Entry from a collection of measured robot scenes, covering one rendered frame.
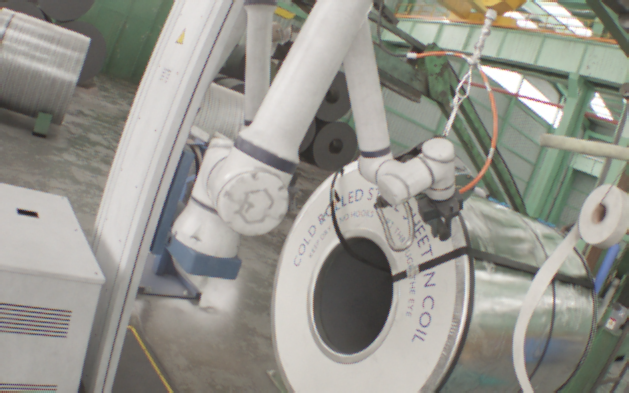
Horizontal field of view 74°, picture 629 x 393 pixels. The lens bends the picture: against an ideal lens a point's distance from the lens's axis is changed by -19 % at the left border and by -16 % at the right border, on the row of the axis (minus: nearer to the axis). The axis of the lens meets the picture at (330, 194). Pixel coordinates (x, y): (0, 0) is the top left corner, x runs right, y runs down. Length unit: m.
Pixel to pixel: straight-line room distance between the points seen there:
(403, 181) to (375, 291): 1.31
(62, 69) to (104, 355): 4.97
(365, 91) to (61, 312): 0.96
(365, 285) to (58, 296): 1.61
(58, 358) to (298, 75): 0.93
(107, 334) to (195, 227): 0.45
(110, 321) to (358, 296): 1.36
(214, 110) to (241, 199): 5.60
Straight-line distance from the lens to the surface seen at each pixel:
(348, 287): 2.39
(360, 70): 1.30
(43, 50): 6.23
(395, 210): 1.96
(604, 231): 1.26
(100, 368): 1.55
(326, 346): 2.15
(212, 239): 1.26
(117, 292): 1.41
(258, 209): 1.06
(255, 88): 1.72
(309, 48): 1.08
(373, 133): 1.34
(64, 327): 1.30
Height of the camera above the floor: 1.38
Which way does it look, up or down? 7 degrees down
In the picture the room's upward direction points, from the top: 23 degrees clockwise
